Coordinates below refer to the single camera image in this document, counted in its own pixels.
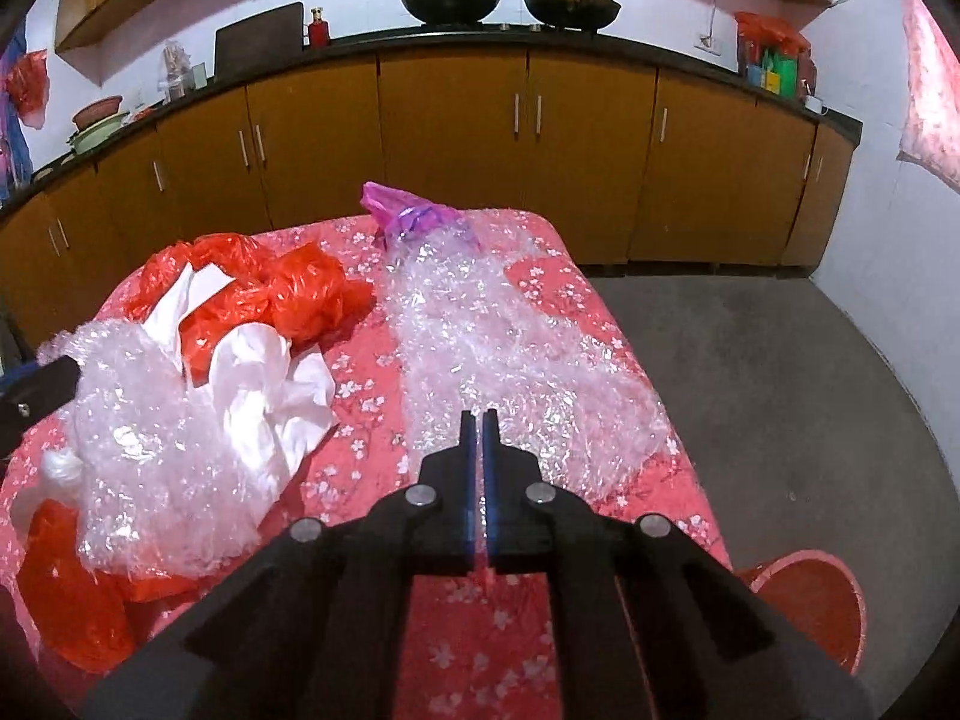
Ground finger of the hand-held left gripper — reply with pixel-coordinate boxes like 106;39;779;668
0;355;81;458

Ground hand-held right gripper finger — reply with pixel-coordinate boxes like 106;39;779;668
481;409;875;720
79;409;481;720

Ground large clear bubble wrap sheet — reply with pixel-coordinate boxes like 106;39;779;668
379;206;672;500

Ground red plastic bag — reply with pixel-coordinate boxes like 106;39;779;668
124;232;278;383
262;242;376;355
15;499;196;674
4;50;50;128

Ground red plastic bin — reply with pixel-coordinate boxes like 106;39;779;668
739;549;869;676

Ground white plastic bag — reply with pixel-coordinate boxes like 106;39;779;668
9;444;85;530

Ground red floral tablecloth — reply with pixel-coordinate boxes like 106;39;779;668
0;208;736;720

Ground reddish brown basin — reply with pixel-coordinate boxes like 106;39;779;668
73;95;123;131

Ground purple plastic bag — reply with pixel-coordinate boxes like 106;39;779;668
360;181;481;256

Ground hanging red plastic bag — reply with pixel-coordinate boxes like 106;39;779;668
4;50;50;128

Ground clear bag with jar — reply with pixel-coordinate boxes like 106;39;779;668
157;41;209;102

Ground brown lower kitchen cabinets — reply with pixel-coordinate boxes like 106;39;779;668
0;30;863;361

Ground dark cutting board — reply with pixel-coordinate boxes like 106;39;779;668
214;2;306;81

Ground black gas stove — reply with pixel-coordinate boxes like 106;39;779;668
397;15;631;37

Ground green box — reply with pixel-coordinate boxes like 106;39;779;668
761;49;800;96

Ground pink curtain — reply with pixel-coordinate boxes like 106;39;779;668
896;0;960;192

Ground colourful wall poster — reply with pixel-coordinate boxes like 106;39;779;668
0;22;35;196

